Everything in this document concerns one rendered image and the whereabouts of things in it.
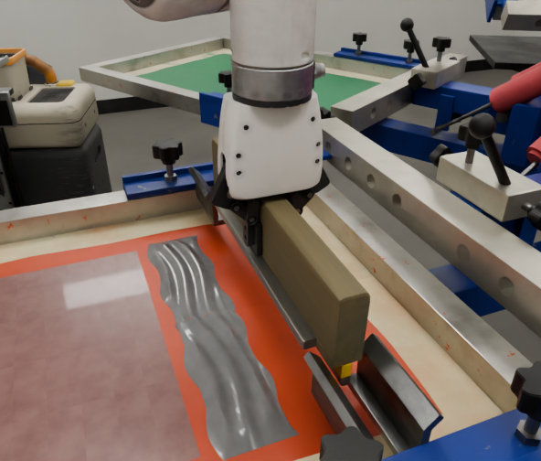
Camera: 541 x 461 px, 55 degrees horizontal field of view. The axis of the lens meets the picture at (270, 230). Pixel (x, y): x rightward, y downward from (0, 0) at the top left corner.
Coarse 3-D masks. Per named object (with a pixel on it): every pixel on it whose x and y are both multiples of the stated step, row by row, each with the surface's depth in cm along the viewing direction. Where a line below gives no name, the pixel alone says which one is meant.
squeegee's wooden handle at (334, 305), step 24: (216, 144) 67; (216, 168) 69; (264, 216) 53; (288, 216) 51; (264, 240) 55; (288, 240) 48; (312, 240) 47; (288, 264) 49; (312, 264) 44; (336, 264) 44; (288, 288) 50; (312, 288) 45; (336, 288) 41; (360, 288) 41; (312, 312) 46; (336, 312) 41; (360, 312) 42; (336, 336) 42; (360, 336) 43; (336, 360) 44
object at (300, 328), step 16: (240, 224) 62; (240, 240) 59; (256, 256) 56; (256, 272) 55; (272, 272) 54; (272, 288) 52; (288, 304) 50; (288, 320) 48; (304, 320) 48; (304, 336) 46
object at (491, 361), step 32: (192, 192) 79; (320, 192) 78; (0, 224) 71; (32, 224) 73; (64, 224) 74; (96, 224) 76; (352, 224) 70; (384, 256) 64; (416, 288) 58; (448, 288) 58; (416, 320) 59; (448, 320) 54; (480, 320) 54; (448, 352) 54; (480, 352) 50; (512, 352) 50; (480, 384) 50
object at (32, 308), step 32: (224, 224) 77; (32, 256) 70; (64, 256) 70; (96, 256) 70; (128, 256) 70; (224, 256) 70; (0, 288) 64; (32, 288) 64; (64, 288) 64; (96, 288) 64; (128, 288) 64; (224, 288) 64; (256, 288) 64; (0, 320) 59; (32, 320) 59; (64, 320) 59; (96, 320) 59; (128, 320) 59; (160, 320) 59; (0, 352) 54; (32, 352) 54; (64, 352) 54
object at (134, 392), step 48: (144, 336) 57; (288, 336) 57; (0, 384) 51; (48, 384) 51; (96, 384) 51; (144, 384) 51; (192, 384) 51; (288, 384) 51; (0, 432) 46; (48, 432) 46; (96, 432) 46; (144, 432) 46; (192, 432) 46
